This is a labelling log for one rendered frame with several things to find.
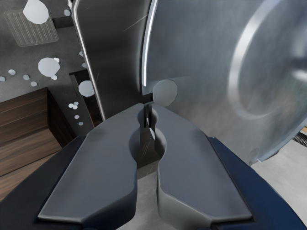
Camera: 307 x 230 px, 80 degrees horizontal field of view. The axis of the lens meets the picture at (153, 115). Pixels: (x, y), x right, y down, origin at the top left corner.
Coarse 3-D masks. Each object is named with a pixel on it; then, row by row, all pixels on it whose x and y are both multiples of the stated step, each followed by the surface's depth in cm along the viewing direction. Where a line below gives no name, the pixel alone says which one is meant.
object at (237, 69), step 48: (192, 0) 11; (240, 0) 13; (288, 0) 14; (144, 48) 11; (192, 48) 13; (240, 48) 15; (288, 48) 17; (192, 96) 15; (240, 96) 17; (288, 96) 21; (240, 144) 22
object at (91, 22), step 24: (96, 0) 9; (120, 0) 10; (144, 0) 10; (96, 24) 10; (120, 24) 10; (144, 24) 11; (96, 48) 10; (120, 48) 11; (96, 72) 11; (120, 72) 12; (96, 96) 12; (120, 96) 13; (144, 96) 14; (144, 144) 16
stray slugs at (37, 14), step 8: (32, 0) 18; (32, 8) 18; (40, 8) 19; (32, 16) 19; (40, 16) 19; (40, 64) 21; (48, 64) 21; (56, 64) 22; (48, 72) 22; (56, 72) 22; (88, 80) 25; (80, 88) 24; (88, 88) 25
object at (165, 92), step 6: (156, 84) 13; (162, 84) 13; (168, 84) 14; (174, 84) 14; (156, 90) 13; (162, 90) 14; (168, 90) 14; (174, 90) 14; (156, 96) 14; (162, 96) 14; (168, 96) 14; (174, 96) 14; (156, 102) 14; (162, 102) 14; (168, 102) 14
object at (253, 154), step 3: (252, 150) 24; (255, 150) 24; (258, 150) 25; (249, 153) 24; (252, 153) 24; (255, 153) 25; (258, 153) 25; (249, 156) 24; (252, 156) 25; (255, 156) 25; (249, 159) 25
